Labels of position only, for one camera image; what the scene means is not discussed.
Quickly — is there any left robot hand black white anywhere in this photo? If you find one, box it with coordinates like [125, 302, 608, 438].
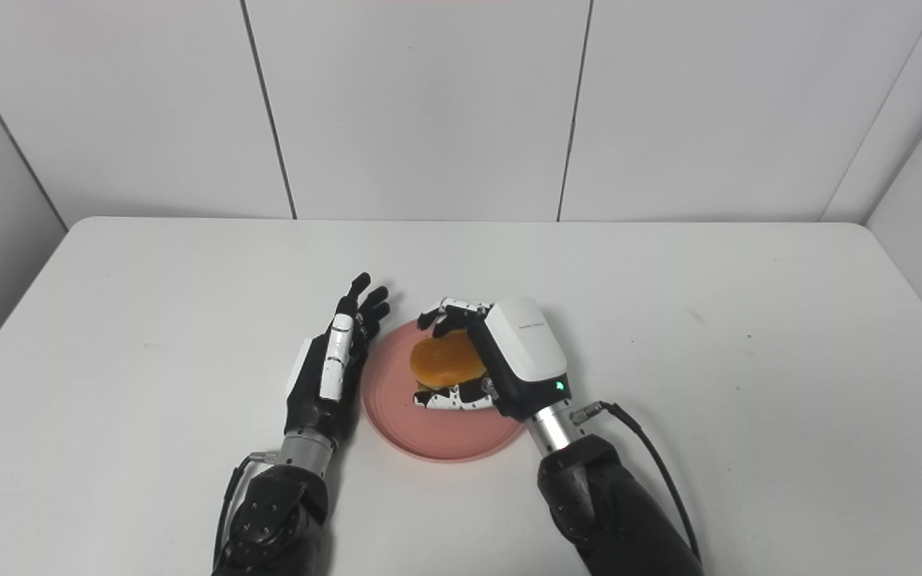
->
[284, 272, 391, 442]

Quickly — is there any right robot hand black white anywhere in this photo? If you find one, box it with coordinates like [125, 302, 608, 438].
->
[414, 296, 570, 422]

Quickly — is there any toy hamburger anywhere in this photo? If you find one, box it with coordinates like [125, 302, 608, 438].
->
[409, 330, 487, 391]

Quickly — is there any pink round plate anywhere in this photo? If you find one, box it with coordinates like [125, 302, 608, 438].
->
[361, 318, 527, 464]

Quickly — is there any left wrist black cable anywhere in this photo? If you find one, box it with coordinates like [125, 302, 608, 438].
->
[213, 451, 279, 570]

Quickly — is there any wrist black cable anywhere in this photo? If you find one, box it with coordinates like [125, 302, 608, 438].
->
[213, 451, 279, 570]
[571, 401, 704, 565]

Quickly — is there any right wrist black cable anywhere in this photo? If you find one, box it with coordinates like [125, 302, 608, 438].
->
[571, 401, 704, 565]

